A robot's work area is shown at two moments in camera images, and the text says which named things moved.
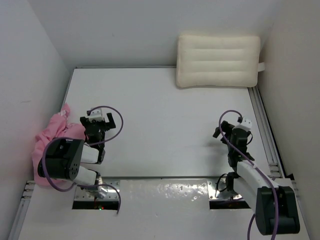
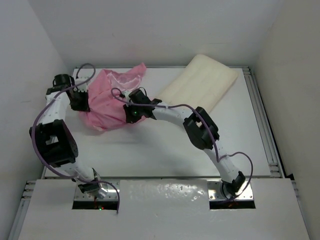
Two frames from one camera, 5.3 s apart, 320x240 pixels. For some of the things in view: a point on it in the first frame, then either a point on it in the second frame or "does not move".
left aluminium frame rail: [22, 210] does not move
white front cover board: [155, 209] does not move
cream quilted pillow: [217, 61] → [200, 84]
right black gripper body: [229, 151] → [135, 112]
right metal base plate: [217, 190] does not move
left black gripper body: [102, 126] → [78, 103]
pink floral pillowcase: [61, 127] → [107, 109]
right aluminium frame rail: [269, 138] does not move
